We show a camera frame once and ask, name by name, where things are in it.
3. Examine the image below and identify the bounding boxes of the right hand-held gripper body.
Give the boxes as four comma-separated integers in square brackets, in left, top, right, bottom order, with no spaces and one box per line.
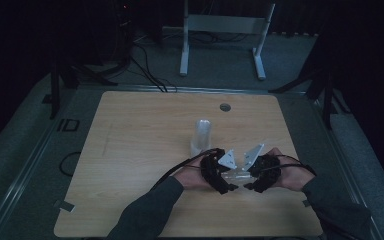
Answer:
[242,143,282,194]

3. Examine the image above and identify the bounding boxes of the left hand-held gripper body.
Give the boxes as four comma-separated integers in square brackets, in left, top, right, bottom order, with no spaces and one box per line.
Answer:
[199,148,238,196]

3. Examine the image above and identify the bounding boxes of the single transparent plastic cup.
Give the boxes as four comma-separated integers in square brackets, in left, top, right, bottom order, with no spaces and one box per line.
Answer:
[221,168,258,185]

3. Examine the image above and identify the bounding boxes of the person's left hand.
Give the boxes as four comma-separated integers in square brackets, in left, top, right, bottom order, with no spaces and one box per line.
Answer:
[173,155,215,191]

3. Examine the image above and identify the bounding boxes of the person's right hand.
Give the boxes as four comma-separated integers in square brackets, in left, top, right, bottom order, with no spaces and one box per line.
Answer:
[265,147,316,193]

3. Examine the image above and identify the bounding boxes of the black tripod stand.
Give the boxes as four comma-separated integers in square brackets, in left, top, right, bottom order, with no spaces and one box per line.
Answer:
[48,49,119,120]
[268,29,352,131]

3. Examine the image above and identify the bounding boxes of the grey tape piece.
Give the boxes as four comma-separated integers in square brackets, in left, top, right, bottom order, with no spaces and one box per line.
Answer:
[59,199,76,213]

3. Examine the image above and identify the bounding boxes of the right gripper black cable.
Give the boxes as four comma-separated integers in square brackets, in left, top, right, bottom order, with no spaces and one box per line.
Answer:
[261,153,318,177]

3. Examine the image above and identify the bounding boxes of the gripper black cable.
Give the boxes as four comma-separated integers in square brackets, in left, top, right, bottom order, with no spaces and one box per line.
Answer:
[261,153,318,177]
[149,147,222,192]

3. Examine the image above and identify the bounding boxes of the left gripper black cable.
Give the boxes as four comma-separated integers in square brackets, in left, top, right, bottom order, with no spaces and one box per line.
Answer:
[149,147,222,192]

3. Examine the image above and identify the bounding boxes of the black floor cables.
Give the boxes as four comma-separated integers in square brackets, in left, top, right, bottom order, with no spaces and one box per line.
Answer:
[126,33,178,93]

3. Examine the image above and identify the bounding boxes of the looped black floor cable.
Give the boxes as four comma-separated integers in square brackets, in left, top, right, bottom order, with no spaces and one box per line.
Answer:
[58,151,82,178]

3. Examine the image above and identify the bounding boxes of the white metal stand frame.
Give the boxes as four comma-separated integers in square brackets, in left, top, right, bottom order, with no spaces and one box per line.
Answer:
[179,0,277,81]

